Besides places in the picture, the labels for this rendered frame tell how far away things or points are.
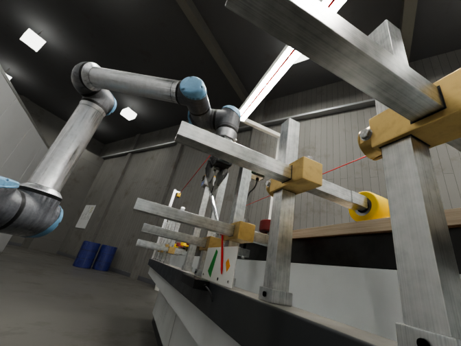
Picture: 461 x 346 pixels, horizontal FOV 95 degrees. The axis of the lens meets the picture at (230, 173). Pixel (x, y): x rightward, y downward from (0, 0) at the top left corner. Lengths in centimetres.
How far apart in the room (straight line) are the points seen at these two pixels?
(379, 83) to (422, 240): 16
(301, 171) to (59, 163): 95
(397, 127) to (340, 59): 13
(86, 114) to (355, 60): 110
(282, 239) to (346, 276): 21
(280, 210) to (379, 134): 23
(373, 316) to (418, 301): 30
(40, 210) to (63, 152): 24
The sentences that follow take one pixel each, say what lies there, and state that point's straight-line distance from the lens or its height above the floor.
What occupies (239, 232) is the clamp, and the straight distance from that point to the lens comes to 61.
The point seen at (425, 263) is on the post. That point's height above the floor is 78.
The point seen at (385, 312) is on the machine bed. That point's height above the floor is 72.
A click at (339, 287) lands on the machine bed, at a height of 75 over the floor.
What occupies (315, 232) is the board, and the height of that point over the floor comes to 88.
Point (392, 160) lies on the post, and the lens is 33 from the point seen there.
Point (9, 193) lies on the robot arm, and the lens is 100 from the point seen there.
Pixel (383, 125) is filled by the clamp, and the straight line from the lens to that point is 35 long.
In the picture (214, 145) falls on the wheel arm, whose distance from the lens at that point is 39.
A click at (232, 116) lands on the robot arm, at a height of 131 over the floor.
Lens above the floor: 73
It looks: 25 degrees up
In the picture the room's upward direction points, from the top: 12 degrees clockwise
